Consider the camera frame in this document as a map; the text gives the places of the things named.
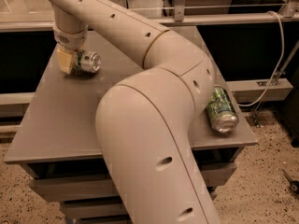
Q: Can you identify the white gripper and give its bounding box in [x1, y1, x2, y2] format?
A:
[53, 24, 87, 75]

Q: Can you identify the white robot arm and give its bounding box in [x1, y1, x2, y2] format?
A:
[49, 0, 221, 224]

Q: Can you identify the green soda can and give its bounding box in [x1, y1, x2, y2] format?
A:
[206, 86, 239, 133]

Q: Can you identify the black tool on floor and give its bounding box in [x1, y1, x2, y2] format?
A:
[282, 170, 299, 194]

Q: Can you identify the white cable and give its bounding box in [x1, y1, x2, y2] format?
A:
[237, 10, 286, 108]

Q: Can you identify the metal railing frame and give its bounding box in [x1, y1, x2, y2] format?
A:
[0, 0, 299, 34]

